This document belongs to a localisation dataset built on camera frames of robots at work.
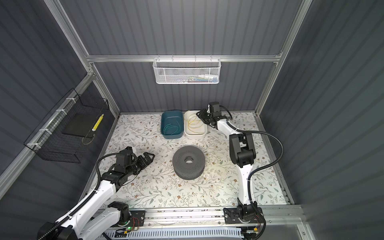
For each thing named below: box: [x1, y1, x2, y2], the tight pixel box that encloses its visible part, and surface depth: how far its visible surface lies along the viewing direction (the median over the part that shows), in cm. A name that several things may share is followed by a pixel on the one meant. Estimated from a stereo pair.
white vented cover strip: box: [102, 228, 245, 240], surface depth 72 cm
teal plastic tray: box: [160, 110, 184, 139], surface depth 110 cm
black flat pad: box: [62, 113, 99, 139], surface depth 76 cm
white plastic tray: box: [183, 110, 208, 139], surface depth 111 cm
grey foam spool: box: [172, 145, 206, 181], surface depth 91 cm
